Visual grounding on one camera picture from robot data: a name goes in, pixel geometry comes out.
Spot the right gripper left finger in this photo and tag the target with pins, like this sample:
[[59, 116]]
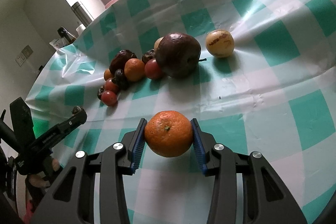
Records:
[[70, 199]]

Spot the small dark date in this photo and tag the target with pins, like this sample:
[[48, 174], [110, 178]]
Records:
[[147, 56]]

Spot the steel thermos flask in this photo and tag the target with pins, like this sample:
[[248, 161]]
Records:
[[82, 13]]

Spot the teal checkered tablecloth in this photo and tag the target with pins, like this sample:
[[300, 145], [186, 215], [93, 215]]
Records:
[[275, 94]]

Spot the dark glass bottle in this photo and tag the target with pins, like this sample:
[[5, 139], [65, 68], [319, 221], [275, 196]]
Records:
[[66, 36]]

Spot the red cherry tomato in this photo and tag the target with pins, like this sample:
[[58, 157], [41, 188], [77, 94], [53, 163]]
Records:
[[111, 86], [109, 98], [153, 71]]

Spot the dark dried date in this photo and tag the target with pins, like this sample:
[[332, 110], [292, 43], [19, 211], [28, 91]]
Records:
[[120, 59]]

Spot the large orange mandarin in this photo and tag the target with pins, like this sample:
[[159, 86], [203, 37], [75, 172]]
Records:
[[169, 134]]

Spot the red cherry tomato middle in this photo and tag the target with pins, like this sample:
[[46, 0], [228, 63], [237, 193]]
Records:
[[111, 86]]

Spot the wall power socket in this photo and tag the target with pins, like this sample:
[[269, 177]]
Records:
[[25, 53]]

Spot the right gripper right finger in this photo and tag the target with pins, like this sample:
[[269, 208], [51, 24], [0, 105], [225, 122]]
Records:
[[245, 186]]

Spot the small orange mandarin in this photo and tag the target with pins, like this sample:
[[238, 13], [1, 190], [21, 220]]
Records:
[[134, 70]]

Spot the dark purple apple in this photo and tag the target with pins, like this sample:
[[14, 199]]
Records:
[[178, 55]]

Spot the red cherry tomato front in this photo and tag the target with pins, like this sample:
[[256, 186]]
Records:
[[109, 98]]

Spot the left human hand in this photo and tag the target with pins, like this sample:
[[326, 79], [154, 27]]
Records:
[[46, 177]]

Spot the yellow striped pepino melon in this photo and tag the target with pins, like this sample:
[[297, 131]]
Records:
[[220, 43]]

